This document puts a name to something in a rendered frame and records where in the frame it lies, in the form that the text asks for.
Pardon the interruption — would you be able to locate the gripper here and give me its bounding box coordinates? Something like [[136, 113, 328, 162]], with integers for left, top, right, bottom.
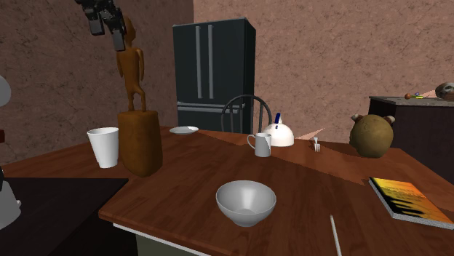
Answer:
[[74, 0, 128, 52]]

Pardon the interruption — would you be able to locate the brown wooden figure statue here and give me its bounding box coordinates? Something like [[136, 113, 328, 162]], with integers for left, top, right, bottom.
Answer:
[[116, 15, 164, 178]]

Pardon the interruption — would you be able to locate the white tall cup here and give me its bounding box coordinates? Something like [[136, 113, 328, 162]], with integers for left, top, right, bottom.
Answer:
[[87, 127, 120, 169]]

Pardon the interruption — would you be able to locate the black refrigerator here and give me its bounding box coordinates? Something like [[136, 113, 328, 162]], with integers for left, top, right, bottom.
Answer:
[[172, 17, 257, 135]]

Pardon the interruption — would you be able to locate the small white plate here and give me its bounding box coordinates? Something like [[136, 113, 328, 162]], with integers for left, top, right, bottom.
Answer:
[[169, 125, 200, 136]]

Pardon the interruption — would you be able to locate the black chair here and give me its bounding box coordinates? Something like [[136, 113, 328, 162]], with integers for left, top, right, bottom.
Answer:
[[220, 94, 274, 135]]

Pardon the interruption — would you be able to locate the black robot stand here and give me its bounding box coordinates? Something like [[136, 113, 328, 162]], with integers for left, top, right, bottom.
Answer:
[[0, 177, 130, 256]]

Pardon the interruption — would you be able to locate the grey mug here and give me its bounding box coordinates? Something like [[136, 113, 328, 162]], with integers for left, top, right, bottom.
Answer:
[[247, 132, 273, 158]]

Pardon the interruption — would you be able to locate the white bowl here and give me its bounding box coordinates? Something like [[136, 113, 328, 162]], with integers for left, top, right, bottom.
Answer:
[[215, 180, 277, 228]]

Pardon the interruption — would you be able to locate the brown wooden table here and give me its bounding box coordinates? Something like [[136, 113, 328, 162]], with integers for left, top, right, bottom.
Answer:
[[0, 125, 454, 256]]

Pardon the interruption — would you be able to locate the brown round pot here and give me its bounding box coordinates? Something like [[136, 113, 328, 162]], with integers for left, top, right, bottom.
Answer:
[[349, 113, 397, 159]]

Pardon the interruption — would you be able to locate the thin white stick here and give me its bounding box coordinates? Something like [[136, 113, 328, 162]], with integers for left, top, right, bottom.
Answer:
[[330, 214, 343, 256]]

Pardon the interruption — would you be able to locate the dark cabinet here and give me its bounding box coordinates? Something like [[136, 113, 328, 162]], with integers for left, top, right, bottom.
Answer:
[[367, 81, 454, 185]]

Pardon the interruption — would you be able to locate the orange and black book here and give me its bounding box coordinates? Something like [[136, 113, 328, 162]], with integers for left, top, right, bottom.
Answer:
[[367, 177, 454, 231]]

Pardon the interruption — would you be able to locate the white kettle with blue handle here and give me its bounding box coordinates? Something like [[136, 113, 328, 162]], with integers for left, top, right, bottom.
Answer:
[[261, 112, 295, 148]]

